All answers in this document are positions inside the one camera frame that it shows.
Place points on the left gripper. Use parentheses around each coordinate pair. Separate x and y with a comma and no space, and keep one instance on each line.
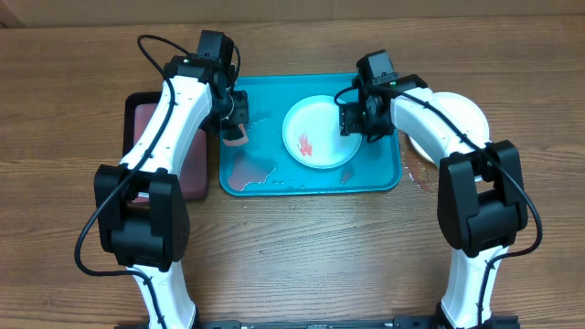
(242,117)

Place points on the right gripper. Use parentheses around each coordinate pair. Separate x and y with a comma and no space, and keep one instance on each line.
(356,127)

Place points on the green and orange sponge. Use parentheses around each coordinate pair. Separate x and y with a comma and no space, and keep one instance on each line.
(235,136)

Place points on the light blue plate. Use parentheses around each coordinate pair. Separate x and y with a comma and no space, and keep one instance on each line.
(311,134)

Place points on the white plate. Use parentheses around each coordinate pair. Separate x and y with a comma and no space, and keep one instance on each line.
(467,116)

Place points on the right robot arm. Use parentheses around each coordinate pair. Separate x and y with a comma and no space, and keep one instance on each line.
(482,203)

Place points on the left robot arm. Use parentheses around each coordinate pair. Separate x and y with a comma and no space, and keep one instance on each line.
(140,208)

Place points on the teal plastic tray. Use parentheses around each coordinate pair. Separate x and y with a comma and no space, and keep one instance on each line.
(264,167)

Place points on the black tray with red liquid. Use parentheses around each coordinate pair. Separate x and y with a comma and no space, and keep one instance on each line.
(139,108)

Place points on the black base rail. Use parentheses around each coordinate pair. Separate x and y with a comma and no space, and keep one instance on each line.
(398,322)

